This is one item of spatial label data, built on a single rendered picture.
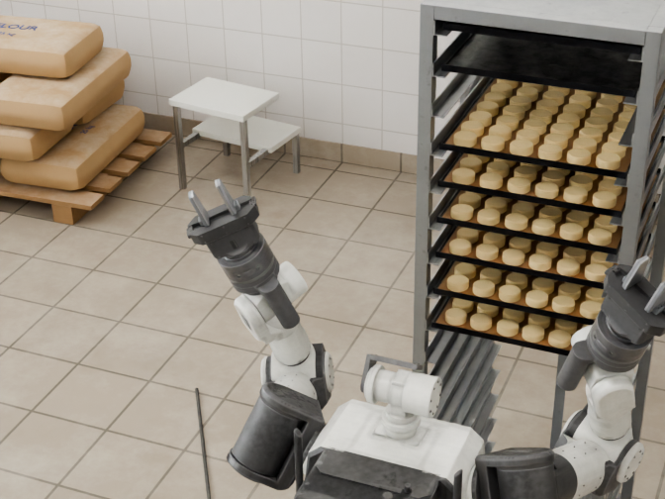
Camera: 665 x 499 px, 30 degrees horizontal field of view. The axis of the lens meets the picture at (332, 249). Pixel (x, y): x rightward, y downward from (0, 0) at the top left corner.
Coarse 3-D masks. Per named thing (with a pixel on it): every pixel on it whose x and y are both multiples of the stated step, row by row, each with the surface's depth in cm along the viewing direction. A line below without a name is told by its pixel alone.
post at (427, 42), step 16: (432, 0) 251; (432, 16) 250; (432, 32) 252; (432, 48) 253; (432, 80) 257; (432, 96) 259; (432, 128) 264; (432, 160) 268; (416, 208) 273; (416, 224) 275; (416, 240) 277; (416, 256) 279; (416, 272) 281; (416, 288) 283; (416, 304) 286; (416, 320) 288; (416, 336) 290; (416, 352) 292
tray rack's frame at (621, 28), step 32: (448, 0) 251; (480, 0) 251; (512, 0) 251; (544, 0) 250; (576, 0) 250; (608, 0) 250; (640, 0) 250; (544, 32) 242; (576, 32) 240; (608, 32) 237; (640, 32) 235; (640, 384) 345; (640, 416) 350
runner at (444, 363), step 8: (456, 336) 317; (464, 336) 317; (448, 344) 311; (456, 344) 314; (448, 352) 311; (456, 352) 311; (440, 360) 306; (448, 360) 308; (432, 368) 300; (440, 368) 305; (448, 368) 305; (440, 376) 302
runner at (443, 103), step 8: (456, 80) 273; (464, 80) 277; (472, 80) 277; (448, 88) 268; (456, 88) 273; (464, 88) 273; (440, 96) 264; (448, 96) 269; (456, 96) 269; (432, 104) 259; (440, 104) 265; (448, 104) 266; (432, 112) 261; (440, 112) 262; (448, 112) 263
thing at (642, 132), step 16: (656, 32) 234; (656, 48) 235; (656, 64) 237; (640, 80) 240; (656, 80) 239; (640, 96) 241; (640, 112) 243; (640, 128) 244; (640, 144) 246; (640, 160) 247; (640, 176) 249; (640, 192) 251; (640, 208) 253; (624, 224) 255; (624, 240) 257; (624, 256) 259; (592, 496) 292
